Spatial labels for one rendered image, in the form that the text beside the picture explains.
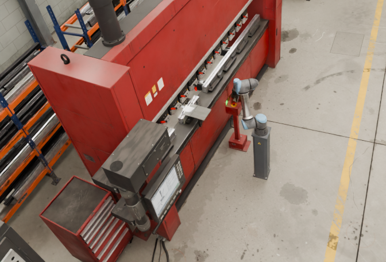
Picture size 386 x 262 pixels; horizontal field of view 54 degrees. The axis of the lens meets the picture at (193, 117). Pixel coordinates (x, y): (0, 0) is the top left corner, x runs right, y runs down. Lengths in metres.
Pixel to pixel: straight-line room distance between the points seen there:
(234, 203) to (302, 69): 2.62
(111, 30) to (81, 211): 1.71
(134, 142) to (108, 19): 0.95
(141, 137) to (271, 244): 2.17
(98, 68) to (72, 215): 1.51
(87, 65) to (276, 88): 3.55
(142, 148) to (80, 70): 0.76
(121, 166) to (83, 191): 1.31
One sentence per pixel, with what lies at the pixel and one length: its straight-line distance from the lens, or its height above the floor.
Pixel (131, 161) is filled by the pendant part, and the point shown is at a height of 1.95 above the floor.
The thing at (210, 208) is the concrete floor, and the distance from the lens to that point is 4.59.
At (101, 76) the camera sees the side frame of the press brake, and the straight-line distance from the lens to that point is 2.82.
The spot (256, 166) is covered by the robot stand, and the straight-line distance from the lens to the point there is 4.62.
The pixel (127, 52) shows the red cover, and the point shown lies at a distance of 3.07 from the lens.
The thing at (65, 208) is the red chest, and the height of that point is 0.98.
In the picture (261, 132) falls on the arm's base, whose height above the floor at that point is 0.83.
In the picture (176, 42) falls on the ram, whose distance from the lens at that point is 3.70.
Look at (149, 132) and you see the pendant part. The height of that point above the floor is 1.95.
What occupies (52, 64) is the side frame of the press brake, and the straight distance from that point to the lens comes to 3.14.
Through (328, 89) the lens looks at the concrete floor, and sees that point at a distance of 5.92.
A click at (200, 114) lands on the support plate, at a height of 1.00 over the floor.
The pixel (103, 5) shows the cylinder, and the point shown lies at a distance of 2.93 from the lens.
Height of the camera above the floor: 3.93
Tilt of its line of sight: 45 degrees down
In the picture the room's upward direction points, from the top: 11 degrees counter-clockwise
